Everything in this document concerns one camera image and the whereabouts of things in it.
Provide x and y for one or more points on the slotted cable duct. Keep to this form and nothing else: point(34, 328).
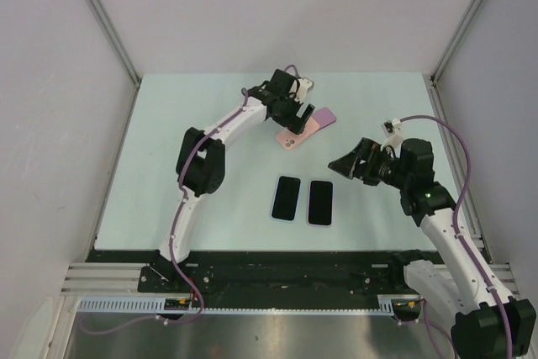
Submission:
point(380, 305)

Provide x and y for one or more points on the black smartphone blue frame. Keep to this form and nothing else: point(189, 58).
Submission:
point(286, 198)

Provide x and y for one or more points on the pink phone case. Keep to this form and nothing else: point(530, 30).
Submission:
point(289, 140)

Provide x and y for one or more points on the right aluminium frame post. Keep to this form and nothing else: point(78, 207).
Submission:
point(464, 24)

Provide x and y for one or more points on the purple phone case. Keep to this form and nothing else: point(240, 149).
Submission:
point(324, 117)

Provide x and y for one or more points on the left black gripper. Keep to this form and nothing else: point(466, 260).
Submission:
point(290, 122)

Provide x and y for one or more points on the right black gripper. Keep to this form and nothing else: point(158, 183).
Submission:
point(349, 165)

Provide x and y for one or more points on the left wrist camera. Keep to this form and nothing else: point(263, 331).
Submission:
point(304, 86)

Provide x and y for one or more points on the black smartphone teal frame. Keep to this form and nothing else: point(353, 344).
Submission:
point(320, 202)

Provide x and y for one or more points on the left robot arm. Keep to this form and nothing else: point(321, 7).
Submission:
point(201, 163)

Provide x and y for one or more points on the left aluminium frame post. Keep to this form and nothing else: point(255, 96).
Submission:
point(112, 36)

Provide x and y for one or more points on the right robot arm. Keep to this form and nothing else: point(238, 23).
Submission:
point(485, 319)

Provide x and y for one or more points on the lavender phone case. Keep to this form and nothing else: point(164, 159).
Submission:
point(320, 203)

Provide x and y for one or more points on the light blue phone case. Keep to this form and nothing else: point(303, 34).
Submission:
point(286, 199)

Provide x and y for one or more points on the aluminium frame post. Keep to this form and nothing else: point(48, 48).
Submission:
point(112, 36)
point(464, 24)

